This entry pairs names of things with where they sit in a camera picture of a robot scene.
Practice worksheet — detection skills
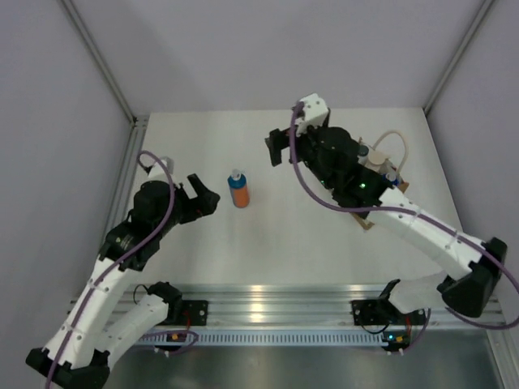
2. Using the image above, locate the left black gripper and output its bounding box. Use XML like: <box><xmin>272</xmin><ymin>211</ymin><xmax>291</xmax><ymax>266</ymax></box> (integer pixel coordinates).
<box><xmin>155</xmin><ymin>173</ymin><xmax>221</xmax><ymax>237</ymax></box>

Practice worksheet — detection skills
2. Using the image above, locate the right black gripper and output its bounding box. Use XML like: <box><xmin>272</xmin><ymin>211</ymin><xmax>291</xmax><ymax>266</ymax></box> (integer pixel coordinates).
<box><xmin>268</xmin><ymin>120</ymin><xmax>337</xmax><ymax>190</ymax></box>

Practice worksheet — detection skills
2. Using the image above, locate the blue orange spray bottle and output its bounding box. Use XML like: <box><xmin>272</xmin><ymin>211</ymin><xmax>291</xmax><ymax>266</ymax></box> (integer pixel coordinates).
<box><xmin>227</xmin><ymin>169</ymin><xmax>250</xmax><ymax>208</ymax></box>

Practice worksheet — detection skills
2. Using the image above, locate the green bottle beige cap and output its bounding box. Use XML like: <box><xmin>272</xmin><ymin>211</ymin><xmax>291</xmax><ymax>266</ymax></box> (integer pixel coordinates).
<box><xmin>365</xmin><ymin>150</ymin><xmax>389</xmax><ymax>173</ymax></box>

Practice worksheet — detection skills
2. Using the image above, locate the watermelon print canvas bag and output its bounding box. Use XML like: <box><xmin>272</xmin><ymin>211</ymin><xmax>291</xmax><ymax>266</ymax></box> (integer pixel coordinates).
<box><xmin>350</xmin><ymin>130</ymin><xmax>410</xmax><ymax>233</ymax></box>

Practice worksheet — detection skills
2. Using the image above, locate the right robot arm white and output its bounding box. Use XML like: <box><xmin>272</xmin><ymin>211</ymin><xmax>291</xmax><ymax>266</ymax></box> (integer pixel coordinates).
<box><xmin>265</xmin><ymin>126</ymin><xmax>508</xmax><ymax>322</ymax></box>

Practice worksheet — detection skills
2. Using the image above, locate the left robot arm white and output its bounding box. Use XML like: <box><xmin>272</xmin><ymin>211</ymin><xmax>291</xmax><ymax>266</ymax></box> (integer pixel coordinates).
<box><xmin>25</xmin><ymin>174</ymin><xmax>221</xmax><ymax>388</ymax></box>

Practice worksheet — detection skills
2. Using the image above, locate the white bottle dark cap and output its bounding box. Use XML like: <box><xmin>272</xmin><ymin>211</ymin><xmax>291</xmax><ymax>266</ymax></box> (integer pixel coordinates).
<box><xmin>358</xmin><ymin>144</ymin><xmax>370</xmax><ymax>161</ymax></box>

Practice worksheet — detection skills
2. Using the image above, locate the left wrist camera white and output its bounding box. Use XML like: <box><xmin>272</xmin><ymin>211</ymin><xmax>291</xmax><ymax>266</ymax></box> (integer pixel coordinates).
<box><xmin>148</xmin><ymin>156</ymin><xmax>174</xmax><ymax>182</ymax></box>

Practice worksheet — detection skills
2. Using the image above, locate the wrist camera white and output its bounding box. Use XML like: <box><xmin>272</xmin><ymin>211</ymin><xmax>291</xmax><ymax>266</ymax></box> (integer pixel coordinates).
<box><xmin>293</xmin><ymin>92</ymin><xmax>329</xmax><ymax>137</ymax></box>
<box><xmin>148</xmin><ymin>156</ymin><xmax>174</xmax><ymax>182</ymax></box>

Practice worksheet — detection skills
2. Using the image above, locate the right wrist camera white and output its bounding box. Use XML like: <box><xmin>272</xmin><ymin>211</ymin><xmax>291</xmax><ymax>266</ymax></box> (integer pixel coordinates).
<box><xmin>293</xmin><ymin>92</ymin><xmax>329</xmax><ymax>137</ymax></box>

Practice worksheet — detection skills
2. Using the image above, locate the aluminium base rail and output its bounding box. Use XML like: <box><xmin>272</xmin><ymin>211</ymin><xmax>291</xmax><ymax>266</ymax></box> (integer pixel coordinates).
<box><xmin>64</xmin><ymin>283</ymin><xmax>506</xmax><ymax>327</ymax></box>

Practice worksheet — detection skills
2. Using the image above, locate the slotted grey cable duct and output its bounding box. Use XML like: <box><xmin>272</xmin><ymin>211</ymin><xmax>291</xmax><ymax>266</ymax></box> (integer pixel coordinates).
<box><xmin>137</xmin><ymin>330</ymin><xmax>406</xmax><ymax>347</ymax></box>

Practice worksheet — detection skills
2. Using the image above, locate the left aluminium frame post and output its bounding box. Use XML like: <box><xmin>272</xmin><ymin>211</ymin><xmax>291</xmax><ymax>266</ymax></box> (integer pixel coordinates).
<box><xmin>58</xmin><ymin>0</ymin><xmax>135</xmax><ymax>125</ymax></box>

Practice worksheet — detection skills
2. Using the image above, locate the aluminium frame post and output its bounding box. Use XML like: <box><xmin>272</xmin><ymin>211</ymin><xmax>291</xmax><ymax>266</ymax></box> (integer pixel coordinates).
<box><xmin>422</xmin><ymin>0</ymin><xmax>499</xmax><ymax>118</ymax></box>
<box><xmin>58</xmin><ymin>0</ymin><xmax>135</xmax><ymax>125</ymax></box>

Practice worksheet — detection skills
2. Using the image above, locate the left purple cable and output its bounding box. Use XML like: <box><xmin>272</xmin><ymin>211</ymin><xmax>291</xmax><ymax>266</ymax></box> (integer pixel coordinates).
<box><xmin>42</xmin><ymin>151</ymin><xmax>176</xmax><ymax>388</ymax></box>

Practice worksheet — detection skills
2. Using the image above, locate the right aluminium frame post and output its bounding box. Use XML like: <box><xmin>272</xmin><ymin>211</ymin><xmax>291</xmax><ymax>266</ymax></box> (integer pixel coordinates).
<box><xmin>422</xmin><ymin>0</ymin><xmax>499</xmax><ymax>118</ymax></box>

